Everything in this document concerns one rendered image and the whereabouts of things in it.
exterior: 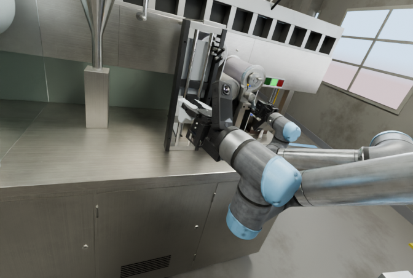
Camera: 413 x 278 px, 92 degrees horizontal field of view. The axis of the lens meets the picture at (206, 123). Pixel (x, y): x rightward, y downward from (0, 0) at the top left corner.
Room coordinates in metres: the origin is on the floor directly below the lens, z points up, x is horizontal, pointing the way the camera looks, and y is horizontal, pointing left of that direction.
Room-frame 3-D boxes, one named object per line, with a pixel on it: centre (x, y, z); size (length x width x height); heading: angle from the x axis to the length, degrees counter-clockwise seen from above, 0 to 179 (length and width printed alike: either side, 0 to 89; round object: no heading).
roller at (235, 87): (1.11, -0.02, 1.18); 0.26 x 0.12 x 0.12; 26
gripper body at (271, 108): (0.97, -0.28, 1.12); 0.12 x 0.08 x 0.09; 26
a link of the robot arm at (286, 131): (0.83, -0.35, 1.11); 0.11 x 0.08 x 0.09; 26
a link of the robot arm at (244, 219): (0.32, -0.14, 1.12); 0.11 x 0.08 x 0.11; 131
